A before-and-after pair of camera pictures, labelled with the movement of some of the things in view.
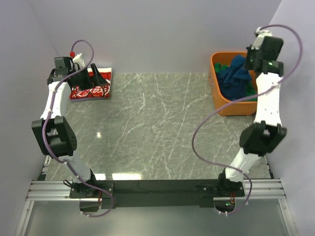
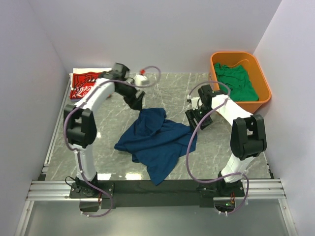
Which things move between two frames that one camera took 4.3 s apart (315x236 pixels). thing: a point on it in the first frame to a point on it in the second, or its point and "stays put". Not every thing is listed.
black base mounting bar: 200,193 stays put
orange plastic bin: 247,107 stays put
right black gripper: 249,51 to 191,114
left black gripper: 97,78 to 135,103
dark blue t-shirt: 233,79 to 160,143
